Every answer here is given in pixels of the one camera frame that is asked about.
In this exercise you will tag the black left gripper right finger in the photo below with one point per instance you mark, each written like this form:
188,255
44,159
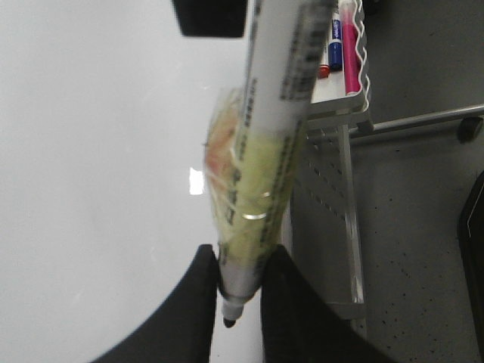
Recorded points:
298,326

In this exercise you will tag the grey whiteboard stand base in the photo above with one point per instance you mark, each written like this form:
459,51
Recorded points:
326,243

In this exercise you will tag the large white whiteboard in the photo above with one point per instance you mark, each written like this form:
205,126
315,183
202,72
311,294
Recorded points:
105,107

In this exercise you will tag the white whiteboard marker with tape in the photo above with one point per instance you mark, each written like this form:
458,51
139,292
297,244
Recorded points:
254,139

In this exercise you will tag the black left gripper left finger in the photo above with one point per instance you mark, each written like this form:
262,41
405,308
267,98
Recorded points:
181,329

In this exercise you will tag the white marker tray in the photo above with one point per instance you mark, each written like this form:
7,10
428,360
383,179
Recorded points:
329,98

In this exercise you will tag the black object at right edge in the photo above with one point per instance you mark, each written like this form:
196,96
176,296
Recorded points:
470,237

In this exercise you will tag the grey metal stand bar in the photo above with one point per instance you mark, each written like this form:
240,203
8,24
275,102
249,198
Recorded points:
426,119

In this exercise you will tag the pink marker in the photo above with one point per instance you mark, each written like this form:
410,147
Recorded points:
349,38

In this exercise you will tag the black caster wheel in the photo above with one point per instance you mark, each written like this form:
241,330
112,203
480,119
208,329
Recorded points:
469,128

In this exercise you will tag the black block at top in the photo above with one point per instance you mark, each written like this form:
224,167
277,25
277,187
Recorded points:
224,19

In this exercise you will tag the blue capped marker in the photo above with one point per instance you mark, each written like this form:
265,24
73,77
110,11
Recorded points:
335,46

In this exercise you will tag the red capped marker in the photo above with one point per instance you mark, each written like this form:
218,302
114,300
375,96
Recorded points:
324,67

